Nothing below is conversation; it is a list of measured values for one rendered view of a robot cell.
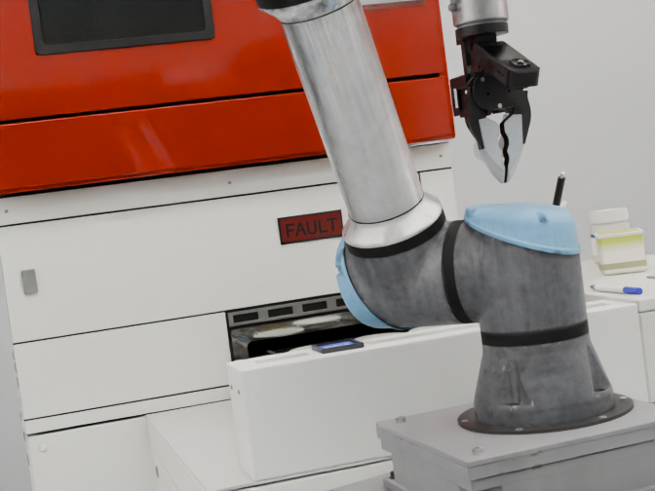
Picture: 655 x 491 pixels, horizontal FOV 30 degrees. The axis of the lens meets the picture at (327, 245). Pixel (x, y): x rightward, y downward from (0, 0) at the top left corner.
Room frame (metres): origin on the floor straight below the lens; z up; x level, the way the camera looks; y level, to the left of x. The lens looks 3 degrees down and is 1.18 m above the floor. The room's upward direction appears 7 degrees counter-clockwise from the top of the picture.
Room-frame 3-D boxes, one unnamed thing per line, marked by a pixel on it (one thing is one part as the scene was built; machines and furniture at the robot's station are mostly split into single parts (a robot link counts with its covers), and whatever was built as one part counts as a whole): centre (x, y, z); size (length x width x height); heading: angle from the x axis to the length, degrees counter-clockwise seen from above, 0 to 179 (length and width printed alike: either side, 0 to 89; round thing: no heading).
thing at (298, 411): (1.61, -0.13, 0.89); 0.55 x 0.09 x 0.14; 105
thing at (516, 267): (1.32, -0.20, 1.06); 0.13 x 0.12 x 0.14; 61
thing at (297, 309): (2.18, -0.02, 0.96); 0.44 x 0.01 x 0.02; 105
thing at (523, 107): (1.65, -0.27, 1.24); 0.05 x 0.02 x 0.09; 105
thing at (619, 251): (2.02, -0.48, 1.00); 0.07 x 0.07 x 0.07; 82
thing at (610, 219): (2.21, -0.51, 1.01); 0.07 x 0.07 x 0.10
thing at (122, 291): (2.15, 0.15, 1.02); 0.82 x 0.03 x 0.40; 105
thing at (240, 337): (2.18, -0.02, 0.89); 0.44 x 0.02 x 0.10; 105
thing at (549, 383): (1.32, -0.21, 0.95); 0.15 x 0.15 x 0.10
